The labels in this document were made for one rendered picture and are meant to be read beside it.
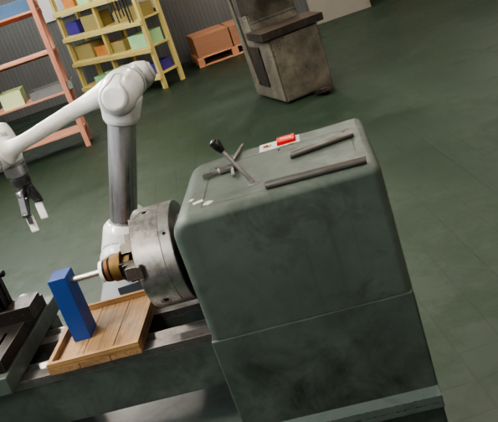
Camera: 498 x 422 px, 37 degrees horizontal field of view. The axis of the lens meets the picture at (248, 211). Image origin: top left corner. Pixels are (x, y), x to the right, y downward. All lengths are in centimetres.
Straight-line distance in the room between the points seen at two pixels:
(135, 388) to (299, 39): 625
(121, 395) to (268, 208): 79
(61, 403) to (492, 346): 183
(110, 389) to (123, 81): 99
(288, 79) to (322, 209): 625
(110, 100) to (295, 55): 582
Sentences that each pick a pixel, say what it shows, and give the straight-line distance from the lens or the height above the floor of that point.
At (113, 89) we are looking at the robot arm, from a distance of 253.
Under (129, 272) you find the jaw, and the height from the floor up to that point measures 111.
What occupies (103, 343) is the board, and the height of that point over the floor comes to 89.
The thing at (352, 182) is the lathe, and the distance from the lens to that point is 200.
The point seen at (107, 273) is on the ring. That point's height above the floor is 109.
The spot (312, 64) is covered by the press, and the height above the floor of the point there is 32.
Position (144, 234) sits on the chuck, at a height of 120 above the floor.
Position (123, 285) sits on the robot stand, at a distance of 298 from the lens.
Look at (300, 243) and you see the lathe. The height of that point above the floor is 109.
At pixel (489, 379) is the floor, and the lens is 322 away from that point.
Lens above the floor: 192
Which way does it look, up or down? 20 degrees down
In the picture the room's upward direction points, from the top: 19 degrees counter-clockwise
